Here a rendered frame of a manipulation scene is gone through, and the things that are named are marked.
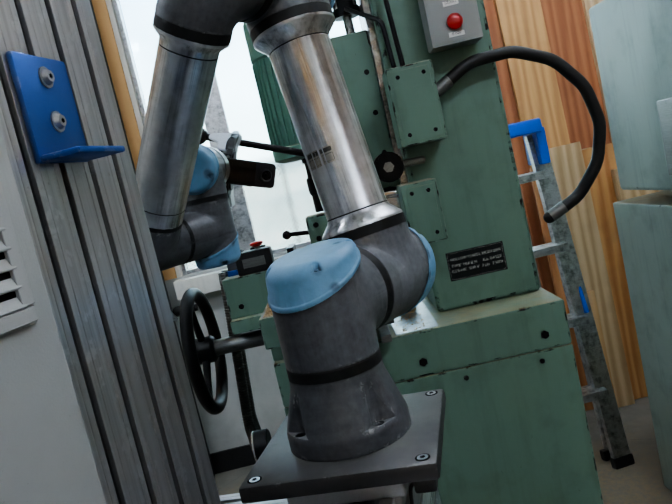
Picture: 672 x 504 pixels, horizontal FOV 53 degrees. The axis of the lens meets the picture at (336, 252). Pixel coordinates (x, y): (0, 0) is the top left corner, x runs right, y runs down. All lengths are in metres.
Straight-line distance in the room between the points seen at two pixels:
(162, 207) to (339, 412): 0.37
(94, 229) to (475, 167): 0.94
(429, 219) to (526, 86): 1.62
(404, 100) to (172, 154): 0.55
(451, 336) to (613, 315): 1.57
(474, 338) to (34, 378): 1.00
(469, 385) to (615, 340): 1.55
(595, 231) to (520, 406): 1.48
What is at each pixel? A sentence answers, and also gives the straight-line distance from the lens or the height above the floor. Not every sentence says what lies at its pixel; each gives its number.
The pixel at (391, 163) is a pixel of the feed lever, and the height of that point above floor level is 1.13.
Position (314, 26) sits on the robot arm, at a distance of 0.92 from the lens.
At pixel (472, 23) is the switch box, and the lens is 1.39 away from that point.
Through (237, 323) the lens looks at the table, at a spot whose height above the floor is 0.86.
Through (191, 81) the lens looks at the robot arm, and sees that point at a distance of 0.88.
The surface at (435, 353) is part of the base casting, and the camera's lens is 1.34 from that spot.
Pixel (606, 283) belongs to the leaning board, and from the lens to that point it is 2.82.
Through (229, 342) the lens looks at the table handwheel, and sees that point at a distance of 1.55.
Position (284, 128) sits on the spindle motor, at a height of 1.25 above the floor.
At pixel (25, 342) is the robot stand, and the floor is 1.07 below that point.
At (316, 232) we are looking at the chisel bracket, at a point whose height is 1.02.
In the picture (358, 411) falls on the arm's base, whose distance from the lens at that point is 0.78.
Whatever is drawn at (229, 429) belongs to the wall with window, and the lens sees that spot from 3.04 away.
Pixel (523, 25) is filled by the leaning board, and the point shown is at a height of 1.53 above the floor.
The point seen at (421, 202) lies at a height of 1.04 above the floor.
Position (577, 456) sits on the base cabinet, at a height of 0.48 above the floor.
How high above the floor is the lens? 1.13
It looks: 6 degrees down
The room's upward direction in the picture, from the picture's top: 13 degrees counter-clockwise
